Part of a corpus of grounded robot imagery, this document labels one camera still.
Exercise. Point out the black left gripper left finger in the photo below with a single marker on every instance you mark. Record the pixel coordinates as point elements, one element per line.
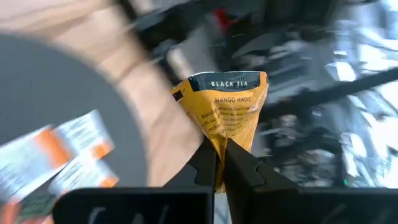
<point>205,168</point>

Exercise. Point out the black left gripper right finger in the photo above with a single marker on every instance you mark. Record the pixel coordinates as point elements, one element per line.
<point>239,174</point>

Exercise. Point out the yellow mango black tea packet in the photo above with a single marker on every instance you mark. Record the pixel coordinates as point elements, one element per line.
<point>224,109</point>

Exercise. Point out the white orange Tazo tea packet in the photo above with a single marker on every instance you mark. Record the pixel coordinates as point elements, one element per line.
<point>81,177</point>
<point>81,130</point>
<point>18,165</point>

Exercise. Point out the round grey woven placemat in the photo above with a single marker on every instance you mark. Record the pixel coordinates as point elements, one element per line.
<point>46,77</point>

